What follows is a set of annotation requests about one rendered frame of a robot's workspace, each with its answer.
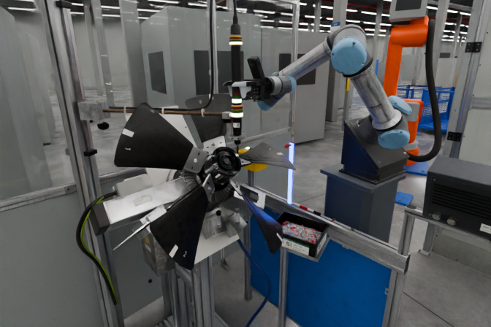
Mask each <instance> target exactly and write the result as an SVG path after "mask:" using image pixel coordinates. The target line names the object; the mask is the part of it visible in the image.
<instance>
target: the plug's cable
mask: <svg viewBox="0 0 491 327"><path fill-rule="evenodd" d="M115 195H117V194H116V191H113V192H111V193H107V194H105V195H103V196H100V197H99V198H97V199H95V200H94V201H92V202H91V203H90V204H89V205H88V206H87V207H86V209H85V211H84V213H83V214H82V216H81V218H80V221H79V223H78V226H77V230H76V241H77V245H78V247H79V248H80V249H81V250H82V252H83V253H85V254H86V255H87V256H88V257H89V258H90V259H91V260H92V261H93V262H94V263H95V264H96V266H97V268H98V269H99V271H100V273H101V275H102V277H103V278H104V281H105V283H106V285H107V288H108V291H109V292H110V296H111V298H112V300H113V304H114V305H116V304H118V300H117V297H116V294H115V291H114V289H113V286H112V283H111V282H110V278H109V277H108V275H107V272H106V271H105V269H104V267H103V265H102V263H101V262H100V260H99V259H98V258H97V257H96V256H95V255H94V254H93V253H92V252H91V251H89V249H88V248H87V247H86V246H85V244H84V241H83V229H84V226H85V223H86V221H87V219H88V216H89V215H90V212H89V211H90V210H91V208H92V205H95V204H98V203H99V202H100V201H102V200H104V199H107V198H109V197H111V196H115ZM86 216H87V217H86Z"/></svg>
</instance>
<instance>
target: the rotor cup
mask: <svg viewBox="0 0 491 327"><path fill-rule="evenodd" d="M210 156H211V158H210V159H209V160H208V158H209V157H210ZM225 158H228V159H229V163H228V164H227V163H225V162H224V159H225ZM240 170H241V160H240V157H239V155H238V154H237V153H236V152H235V151H234V150H233V149H232V148H230V147H225V146H222V147H218V148H216V149H215V150H214V151H213V152H212V153H211V154H210V155H209V156H208V157H207V158H206V160H205V162H204V164H203V166H202V168H201V170H200V172H199V174H198V173H195V177H196V179H197V182H198V183H199V184H200V185H202V183H203V182H204V180H205V178H206V177H207V175H208V173H210V174H211V177H212V180H213V184H214V187H215V190H214V192H219V191H222V190H223V189H225V187H226V186H228V184H229V181H230V180H231V179H232V178H233V177H235V176H236V175H237V174H238V173H239V172H240ZM218 174H220V176H219V177H217V178H215V176H217V175H218Z"/></svg>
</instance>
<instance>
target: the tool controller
mask: <svg viewBox="0 0 491 327"><path fill-rule="evenodd" d="M422 216H424V217H426V218H430V219H433V220H436V221H438V222H441V223H445V224H447V225H450V226H454V227H456V228H460V229H462V230H465V231H469V232H471V233H474V234H478V235H479V236H483V237H486V238H488V239H491V166H490V165H486V164H482V163H475V162H471V161H464V160H460V159H456V158H449V157H445V156H441V155H438V156H437V157H436V159H435V160H434V162H433V163H432V165H431V166H430V168H429V169H428V170H427V179H426V186H425V197H424V204H423V210H422Z"/></svg>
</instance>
